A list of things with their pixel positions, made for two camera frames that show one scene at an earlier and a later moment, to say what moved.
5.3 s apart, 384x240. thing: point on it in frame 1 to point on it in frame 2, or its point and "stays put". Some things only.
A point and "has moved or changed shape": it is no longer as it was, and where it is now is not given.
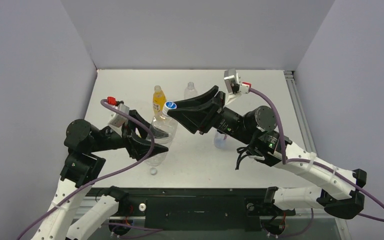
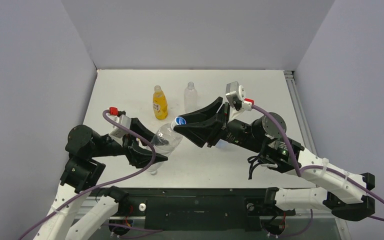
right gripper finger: x=209 y=94 to x=205 y=113
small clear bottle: x=219 y=140 stays put
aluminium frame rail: x=309 y=143 stays put
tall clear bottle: x=190 y=91 stays put
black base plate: x=194 y=209 stays put
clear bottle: x=164 y=128 has moved or changed shape
